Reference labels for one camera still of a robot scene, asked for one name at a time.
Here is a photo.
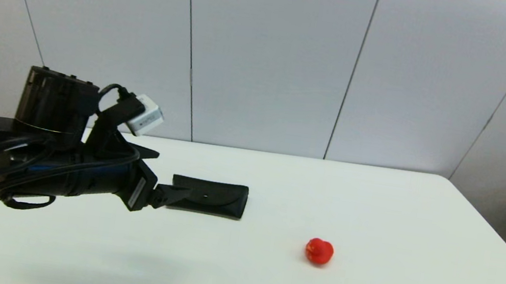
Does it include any black glasses case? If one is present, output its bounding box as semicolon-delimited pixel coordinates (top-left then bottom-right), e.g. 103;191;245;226
167;174;250;221

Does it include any red rubber duck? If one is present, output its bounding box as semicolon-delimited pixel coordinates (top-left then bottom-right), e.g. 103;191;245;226
303;236;336;268

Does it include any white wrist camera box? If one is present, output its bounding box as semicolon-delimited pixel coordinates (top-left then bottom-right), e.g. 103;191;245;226
127;93;167;140

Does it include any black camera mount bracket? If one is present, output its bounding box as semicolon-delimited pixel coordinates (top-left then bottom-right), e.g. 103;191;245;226
86;89;148;151

